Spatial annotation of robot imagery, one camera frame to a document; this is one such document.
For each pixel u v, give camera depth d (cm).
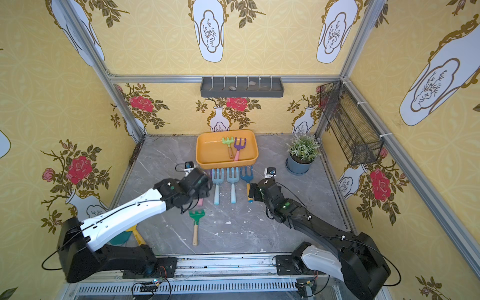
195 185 59
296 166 97
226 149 113
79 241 39
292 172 100
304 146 89
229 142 117
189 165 70
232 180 100
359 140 83
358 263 40
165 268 73
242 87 92
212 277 73
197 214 87
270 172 73
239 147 113
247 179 101
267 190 64
